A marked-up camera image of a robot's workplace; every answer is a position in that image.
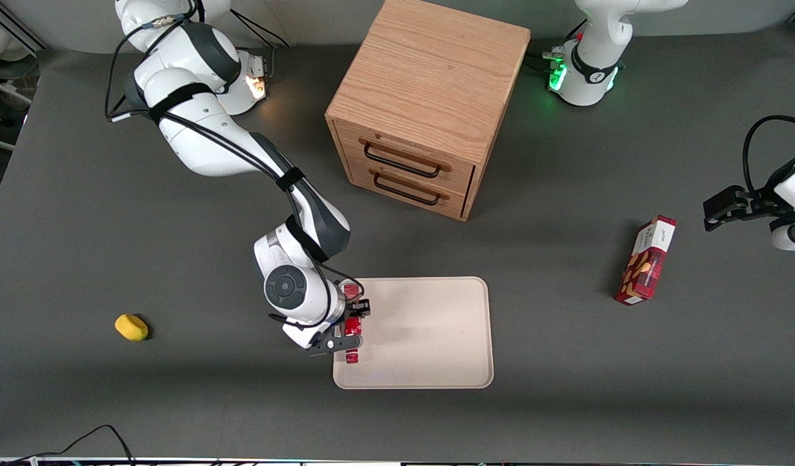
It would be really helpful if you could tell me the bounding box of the black arm base cable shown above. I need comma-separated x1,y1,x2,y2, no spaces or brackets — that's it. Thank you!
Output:
231,9,290,49
525,47,567,73

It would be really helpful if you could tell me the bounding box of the black right arm base cable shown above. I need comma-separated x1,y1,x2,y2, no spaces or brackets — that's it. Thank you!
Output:
231,9,290,49

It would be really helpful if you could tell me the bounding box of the thin black floor cable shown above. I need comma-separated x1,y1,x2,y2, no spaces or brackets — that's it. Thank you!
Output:
0,424,136,466

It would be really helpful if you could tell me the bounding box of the yellow lemon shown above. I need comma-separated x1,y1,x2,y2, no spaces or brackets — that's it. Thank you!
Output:
114,314,149,342

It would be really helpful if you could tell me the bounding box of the black left arm base cable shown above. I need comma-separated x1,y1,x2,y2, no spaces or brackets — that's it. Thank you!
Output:
525,47,567,73

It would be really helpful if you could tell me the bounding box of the beige plastic tray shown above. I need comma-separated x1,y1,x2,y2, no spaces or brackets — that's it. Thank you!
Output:
332,276,495,390

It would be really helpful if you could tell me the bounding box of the wooden drawer cabinet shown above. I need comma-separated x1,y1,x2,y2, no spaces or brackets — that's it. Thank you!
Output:
325,0,532,223

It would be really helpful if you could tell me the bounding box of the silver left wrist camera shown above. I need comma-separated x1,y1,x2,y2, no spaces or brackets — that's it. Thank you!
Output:
770,219,795,253

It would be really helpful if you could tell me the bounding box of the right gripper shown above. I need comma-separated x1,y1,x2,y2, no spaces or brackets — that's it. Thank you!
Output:
282,298,371,357

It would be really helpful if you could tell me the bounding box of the wide black drawer handle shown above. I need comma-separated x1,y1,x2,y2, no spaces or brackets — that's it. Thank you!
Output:
364,142,442,179

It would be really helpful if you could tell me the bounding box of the red snack box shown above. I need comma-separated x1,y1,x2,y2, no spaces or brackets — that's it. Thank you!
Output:
615,216,677,307

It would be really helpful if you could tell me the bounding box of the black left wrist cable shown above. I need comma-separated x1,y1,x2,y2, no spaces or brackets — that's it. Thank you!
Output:
743,115,795,195

